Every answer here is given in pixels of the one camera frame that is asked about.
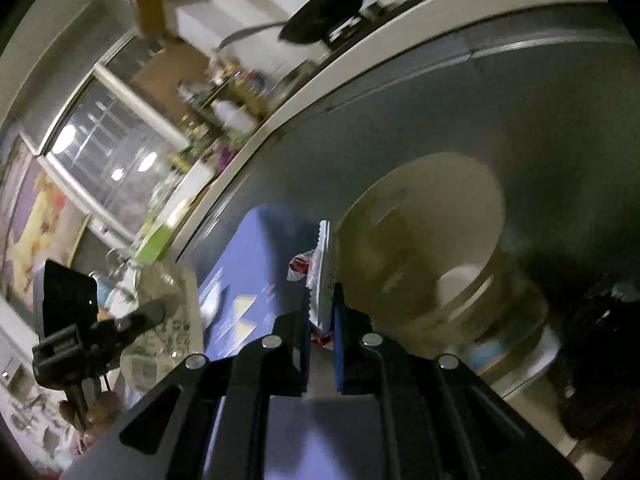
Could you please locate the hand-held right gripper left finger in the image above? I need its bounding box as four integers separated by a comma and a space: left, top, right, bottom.
62, 305, 312, 480

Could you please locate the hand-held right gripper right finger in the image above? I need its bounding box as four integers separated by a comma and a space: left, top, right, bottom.
334, 290, 583, 480

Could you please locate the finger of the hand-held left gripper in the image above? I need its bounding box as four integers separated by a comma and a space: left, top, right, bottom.
116, 300, 167, 348

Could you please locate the white snack wrapper red print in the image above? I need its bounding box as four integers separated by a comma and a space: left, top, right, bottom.
287, 220, 341, 348

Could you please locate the beige round trash bin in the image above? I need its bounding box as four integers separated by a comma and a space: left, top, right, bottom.
332, 152, 561, 391

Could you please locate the person's left hand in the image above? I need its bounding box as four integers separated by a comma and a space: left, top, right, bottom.
57, 392, 123, 456

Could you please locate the crumpled patterned sheet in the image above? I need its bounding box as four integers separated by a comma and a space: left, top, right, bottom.
120, 262, 206, 396

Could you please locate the green box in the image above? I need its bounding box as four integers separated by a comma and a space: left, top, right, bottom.
135, 222, 173, 266

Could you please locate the purple printed mat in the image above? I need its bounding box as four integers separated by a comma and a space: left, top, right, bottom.
197, 204, 383, 480

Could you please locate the glass window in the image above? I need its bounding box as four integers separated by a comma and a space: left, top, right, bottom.
42, 67, 187, 241

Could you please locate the row of bottles and jars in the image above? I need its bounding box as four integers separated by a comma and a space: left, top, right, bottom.
172, 60, 281, 173

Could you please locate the dark cloth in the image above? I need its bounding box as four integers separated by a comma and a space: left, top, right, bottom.
550, 272, 640, 443

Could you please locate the black wok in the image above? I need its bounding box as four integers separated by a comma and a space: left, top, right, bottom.
214, 0, 363, 53

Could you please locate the wall poster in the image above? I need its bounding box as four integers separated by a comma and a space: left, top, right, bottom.
0, 135, 90, 311

